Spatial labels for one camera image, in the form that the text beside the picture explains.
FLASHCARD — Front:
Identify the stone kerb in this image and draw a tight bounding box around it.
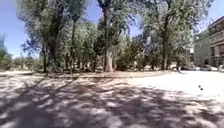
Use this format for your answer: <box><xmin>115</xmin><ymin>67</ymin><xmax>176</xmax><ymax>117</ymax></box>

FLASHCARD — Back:
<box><xmin>33</xmin><ymin>73</ymin><xmax>173</xmax><ymax>80</ymax></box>

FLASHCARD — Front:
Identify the pale sandy paved ground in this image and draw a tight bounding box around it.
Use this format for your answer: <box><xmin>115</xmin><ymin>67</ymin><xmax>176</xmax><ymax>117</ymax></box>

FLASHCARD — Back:
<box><xmin>0</xmin><ymin>70</ymin><xmax>224</xmax><ymax>128</ymax></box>

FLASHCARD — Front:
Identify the pale building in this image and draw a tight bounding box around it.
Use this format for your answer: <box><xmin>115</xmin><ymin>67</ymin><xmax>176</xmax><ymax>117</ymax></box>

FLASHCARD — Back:
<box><xmin>193</xmin><ymin>29</ymin><xmax>212</xmax><ymax>67</ymax></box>

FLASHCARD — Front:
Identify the row of parked cars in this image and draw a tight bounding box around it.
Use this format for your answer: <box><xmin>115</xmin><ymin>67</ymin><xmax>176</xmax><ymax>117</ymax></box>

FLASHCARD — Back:
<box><xmin>168</xmin><ymin>63</ymin><xmax>224</xmax><ymax>73</ymax></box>

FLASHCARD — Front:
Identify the red brick building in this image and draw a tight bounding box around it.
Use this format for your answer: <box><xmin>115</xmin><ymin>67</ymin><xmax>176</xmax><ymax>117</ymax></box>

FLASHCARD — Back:
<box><xmin>208</xmin><ymin>15</ymin><xmax>224</xmax><ymax>68</ymax></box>

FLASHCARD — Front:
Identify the dry earth bed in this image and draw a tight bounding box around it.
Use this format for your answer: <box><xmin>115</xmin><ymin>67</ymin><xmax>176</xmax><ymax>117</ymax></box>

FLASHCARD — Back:
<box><xmin>0</xmin><ymin>68</ymin><xmax>172</xmax><ymax>80</ymax></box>

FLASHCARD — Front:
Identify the group of trees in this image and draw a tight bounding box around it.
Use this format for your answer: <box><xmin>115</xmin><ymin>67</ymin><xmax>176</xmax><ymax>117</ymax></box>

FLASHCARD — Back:
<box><xmin>0</xmin><ymin>0</ymin><xmax>214</xmax><ymax>74</ymax></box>

